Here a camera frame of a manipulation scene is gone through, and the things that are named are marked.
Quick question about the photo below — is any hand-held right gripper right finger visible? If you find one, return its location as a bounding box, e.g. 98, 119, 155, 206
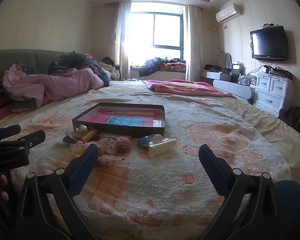
199, 144, 287, 240

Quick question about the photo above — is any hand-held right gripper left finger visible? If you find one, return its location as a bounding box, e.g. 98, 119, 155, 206
15, 143, 100, 240

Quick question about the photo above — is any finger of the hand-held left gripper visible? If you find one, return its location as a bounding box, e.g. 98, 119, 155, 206
0, 124, 22, 141
4, 129, 47, 153

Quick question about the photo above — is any pearl and yellow hair clip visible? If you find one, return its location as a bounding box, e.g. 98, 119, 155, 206
74, 141, 87, 156

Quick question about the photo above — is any polka dot mesh hair bow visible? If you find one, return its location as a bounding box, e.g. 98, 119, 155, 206
96, 137, 125, 167

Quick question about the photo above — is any yellow spiral hair clip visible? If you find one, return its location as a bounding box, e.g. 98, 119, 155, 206
80, 129, 99, 143

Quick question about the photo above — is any pink pompom hair clip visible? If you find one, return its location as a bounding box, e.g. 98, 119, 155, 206
115, 137, 131, 154

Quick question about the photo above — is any shallow black cardboard box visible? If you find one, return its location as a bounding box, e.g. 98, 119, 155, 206
72, 102, 166, 138

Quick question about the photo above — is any white hair claw clip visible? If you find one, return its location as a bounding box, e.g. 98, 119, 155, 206
149, 134, 177, 157

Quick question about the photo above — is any person's left hand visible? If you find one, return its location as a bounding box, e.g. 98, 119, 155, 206
0, 174, 9, 201

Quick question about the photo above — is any purple hair clip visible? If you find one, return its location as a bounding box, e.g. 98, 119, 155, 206
63, 133, 78, 144

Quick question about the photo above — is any blue hair clip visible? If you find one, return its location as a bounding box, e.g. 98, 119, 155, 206
137, 135, 154, 147

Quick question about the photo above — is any pink quilt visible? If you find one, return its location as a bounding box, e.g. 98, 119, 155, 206
2, 64, 104, 105

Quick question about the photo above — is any pink booklet with blue label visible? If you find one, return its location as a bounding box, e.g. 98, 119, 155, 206
86, 106, 163, 128

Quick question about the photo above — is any green padded headboard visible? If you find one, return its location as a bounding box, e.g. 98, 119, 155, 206
0, 49, 73, 85

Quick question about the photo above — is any white and grey desk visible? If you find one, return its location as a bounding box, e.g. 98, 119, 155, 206
201, 70, 256, 103

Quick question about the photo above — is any pink and yellow blanket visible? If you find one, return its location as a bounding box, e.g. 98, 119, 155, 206
142, 79, 237, 98

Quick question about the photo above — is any dark floral quilt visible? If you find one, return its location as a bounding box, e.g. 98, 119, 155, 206
48, 51, 110, 87

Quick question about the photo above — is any person's teal trouser leg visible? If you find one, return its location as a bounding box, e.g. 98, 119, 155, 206
274, 180, 300, 240

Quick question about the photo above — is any brown knitted cloth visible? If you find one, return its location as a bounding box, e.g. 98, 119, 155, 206
278, 106, 300, 137

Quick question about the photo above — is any cream clothes pile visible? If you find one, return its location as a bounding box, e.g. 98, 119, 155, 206
99, 62, 120, 81

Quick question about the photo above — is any white drawer cabinet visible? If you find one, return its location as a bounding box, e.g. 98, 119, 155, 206
254, 71, 296, 117

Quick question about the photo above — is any red patterned bedding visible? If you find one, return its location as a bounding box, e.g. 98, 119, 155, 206
161, 61, 187, 72

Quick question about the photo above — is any white table mirror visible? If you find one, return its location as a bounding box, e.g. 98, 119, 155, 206
217, 51, 232, 68

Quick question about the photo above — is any black puffer jacket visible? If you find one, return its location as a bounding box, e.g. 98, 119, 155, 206
139, 57, 163, 77

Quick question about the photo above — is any black set-top box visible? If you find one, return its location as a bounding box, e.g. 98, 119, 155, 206
264, 65, 293, 77

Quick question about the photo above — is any sheer white curtain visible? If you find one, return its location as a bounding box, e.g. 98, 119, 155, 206
185, 5, 202, 82
114, 1, 132, 80

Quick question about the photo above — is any black wall television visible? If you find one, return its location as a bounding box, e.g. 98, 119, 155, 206
250, 25, 289, 61

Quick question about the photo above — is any window with dark frame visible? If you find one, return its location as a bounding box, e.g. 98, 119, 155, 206
129, 12, 184, 59

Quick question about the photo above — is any white wall air conditioner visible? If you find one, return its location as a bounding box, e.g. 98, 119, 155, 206
216, 3, 241, 23

